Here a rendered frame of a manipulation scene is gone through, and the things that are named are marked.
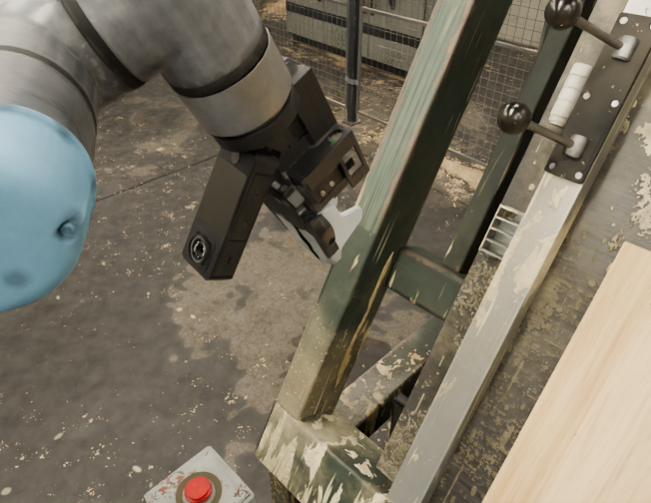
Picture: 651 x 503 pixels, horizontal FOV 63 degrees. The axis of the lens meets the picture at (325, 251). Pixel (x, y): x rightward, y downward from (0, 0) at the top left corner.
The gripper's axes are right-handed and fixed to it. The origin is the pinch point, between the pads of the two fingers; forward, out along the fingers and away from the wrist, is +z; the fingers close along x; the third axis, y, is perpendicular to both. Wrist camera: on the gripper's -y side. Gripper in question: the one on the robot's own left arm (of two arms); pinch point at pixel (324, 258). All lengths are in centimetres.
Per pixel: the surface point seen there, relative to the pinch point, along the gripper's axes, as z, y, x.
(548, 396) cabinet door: 31.1, 8.8, -18.9
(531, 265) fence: 21.4, 19.6, -9.6
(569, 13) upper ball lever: -2.7, 36.5, -4.0
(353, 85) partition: 205, 158, 237
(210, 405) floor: 130, -45, 89
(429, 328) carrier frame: 73, 16, 17
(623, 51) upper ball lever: 5.3, 41.5, -7.6
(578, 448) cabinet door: 33.5, 6.0, -24.8
